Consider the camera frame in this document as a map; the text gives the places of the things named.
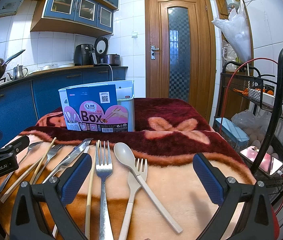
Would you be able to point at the steel teapot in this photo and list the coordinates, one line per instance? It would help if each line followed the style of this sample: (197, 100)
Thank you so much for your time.
(19, 72)

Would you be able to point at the wooden door with glass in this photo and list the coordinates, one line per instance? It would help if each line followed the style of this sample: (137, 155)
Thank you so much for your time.
(185, 65)

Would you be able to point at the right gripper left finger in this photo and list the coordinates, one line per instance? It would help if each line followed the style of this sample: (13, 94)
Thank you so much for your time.
(28, 221)

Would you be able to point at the light blue plastic basket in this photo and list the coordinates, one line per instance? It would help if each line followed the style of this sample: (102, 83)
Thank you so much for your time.
(234, 136)

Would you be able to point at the silver door handle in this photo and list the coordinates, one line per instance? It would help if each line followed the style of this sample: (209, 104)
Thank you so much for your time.
(153, 51)

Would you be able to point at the beige plastic spoon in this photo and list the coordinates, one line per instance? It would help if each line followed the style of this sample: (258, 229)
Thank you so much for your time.
(125, 155)

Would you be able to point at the steel table knife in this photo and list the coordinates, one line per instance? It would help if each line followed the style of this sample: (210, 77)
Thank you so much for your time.
(69, 158)

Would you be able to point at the large steel fork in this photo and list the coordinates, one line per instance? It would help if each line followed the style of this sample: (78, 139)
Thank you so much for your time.
(104, 169)

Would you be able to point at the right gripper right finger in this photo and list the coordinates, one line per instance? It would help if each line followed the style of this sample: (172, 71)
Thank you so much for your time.
(256, 220)

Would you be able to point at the wooden corner shelf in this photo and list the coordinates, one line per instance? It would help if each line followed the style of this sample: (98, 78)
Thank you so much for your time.
(235, 102)

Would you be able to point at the beige plastic fork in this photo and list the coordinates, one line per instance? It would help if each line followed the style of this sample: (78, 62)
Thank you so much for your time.
(134, 187)

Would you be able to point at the blue pink cardboard label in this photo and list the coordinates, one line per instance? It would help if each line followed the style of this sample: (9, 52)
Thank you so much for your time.
(96, 109)

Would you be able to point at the white plastic bag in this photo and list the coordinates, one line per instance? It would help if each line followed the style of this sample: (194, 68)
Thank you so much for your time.
(236, 31)

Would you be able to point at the rice cooker with open lid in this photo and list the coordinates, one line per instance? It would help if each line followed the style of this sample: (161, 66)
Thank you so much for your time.
(101, 53)

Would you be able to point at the smartphone with pink screen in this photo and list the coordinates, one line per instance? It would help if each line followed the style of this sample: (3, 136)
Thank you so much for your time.
(269, 165)

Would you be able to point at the blue lower kitchen cabinets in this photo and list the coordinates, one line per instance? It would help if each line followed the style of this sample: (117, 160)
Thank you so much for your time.
(24, 101)

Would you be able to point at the black wire rack cart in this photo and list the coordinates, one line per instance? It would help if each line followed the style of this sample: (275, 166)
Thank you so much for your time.
(263, 120)

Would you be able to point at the small steel fork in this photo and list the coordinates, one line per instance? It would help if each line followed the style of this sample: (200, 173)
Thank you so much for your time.
(51, 153)

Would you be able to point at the steel spoon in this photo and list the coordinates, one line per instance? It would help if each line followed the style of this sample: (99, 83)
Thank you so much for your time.
(30, 147)

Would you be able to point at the wooden chopstick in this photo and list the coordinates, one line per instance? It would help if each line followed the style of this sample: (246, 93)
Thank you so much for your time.
(18, 181)
(89, 195)
(40, 163)

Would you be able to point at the red floral plush blanket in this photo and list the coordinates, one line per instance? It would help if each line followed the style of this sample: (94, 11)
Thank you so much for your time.
(168, 133)

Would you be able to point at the blue upper wall cabinet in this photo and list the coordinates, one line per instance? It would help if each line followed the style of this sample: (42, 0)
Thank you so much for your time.
(87, 17)

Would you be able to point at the light blue utensil holder box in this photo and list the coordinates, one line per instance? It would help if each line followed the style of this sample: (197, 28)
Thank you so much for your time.
(129, 99)

